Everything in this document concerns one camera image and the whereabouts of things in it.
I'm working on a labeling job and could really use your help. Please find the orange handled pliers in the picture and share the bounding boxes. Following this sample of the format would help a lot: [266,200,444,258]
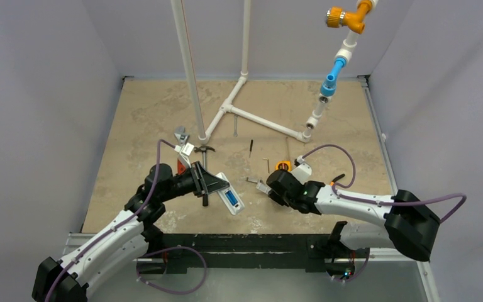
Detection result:
[330,174,345,186]

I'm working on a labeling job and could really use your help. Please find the copper hex key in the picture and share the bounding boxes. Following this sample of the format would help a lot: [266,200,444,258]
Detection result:
[262,158,270,174]

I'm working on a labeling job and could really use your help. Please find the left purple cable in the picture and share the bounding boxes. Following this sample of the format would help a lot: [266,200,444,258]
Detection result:
[47,139,206,302]

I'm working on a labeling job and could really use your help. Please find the orange pipe valve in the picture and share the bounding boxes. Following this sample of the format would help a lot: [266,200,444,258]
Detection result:
[325,0,378,35]

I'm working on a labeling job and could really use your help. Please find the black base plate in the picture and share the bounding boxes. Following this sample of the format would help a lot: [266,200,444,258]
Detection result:
[123,233,369,276]

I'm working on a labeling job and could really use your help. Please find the purple cable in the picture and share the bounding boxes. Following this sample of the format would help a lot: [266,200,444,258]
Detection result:
[47,139,206,302]
[299,144,468,284]

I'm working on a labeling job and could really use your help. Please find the red adjustable wrench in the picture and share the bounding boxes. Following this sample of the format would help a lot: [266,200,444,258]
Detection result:
[174,126,189,174]

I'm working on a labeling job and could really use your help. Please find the orange tape measure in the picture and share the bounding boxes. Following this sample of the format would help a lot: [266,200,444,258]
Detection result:
[275,160,292,171]

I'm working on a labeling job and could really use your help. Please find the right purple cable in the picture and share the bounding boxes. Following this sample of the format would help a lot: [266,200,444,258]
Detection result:
[299,144,468,284]

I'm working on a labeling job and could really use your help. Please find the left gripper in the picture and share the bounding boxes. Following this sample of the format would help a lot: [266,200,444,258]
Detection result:
[159,161,228,203]

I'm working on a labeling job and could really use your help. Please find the black handled hammer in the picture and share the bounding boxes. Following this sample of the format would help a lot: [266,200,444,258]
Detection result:
[194,145,216,208]

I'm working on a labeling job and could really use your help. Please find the white pvc pipe frame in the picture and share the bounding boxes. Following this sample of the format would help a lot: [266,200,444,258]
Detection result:
[170,1,360,143]

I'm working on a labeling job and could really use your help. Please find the aluminium rail frame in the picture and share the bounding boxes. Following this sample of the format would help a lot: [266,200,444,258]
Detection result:
[60,75,441,302]

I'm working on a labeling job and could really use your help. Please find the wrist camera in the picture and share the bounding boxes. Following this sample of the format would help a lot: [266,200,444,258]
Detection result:
[174,143,195,169]
[291,155,312,183]

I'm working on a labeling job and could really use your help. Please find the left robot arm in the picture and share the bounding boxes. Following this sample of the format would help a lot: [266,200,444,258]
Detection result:
[31,162,230,301]

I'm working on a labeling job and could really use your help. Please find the white battery cover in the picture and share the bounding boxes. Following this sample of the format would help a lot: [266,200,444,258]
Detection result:
[256,180,271,194]

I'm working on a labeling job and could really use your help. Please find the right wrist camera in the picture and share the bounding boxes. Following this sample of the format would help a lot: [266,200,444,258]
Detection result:
[291,155,312,183]

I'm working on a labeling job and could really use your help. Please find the small silver spanner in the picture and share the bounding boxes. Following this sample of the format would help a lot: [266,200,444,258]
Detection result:
[233,115,238,137]

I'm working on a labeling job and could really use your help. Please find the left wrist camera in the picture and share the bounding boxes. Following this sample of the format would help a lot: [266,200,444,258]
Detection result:
[174,143,195,169]

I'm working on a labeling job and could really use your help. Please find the blue pipe fitting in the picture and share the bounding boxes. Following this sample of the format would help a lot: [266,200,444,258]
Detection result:
[319,57,347,97]

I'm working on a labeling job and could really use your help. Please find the white remote control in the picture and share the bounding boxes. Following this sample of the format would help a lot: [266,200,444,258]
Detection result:
[216,172,245,216]

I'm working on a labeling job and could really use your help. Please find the blue battery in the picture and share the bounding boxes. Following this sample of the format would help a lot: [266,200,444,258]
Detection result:
[226,191,239,208]
[225,191,237,206]

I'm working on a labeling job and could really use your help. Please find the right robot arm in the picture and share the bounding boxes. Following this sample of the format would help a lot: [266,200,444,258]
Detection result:
[265,170,441,262]

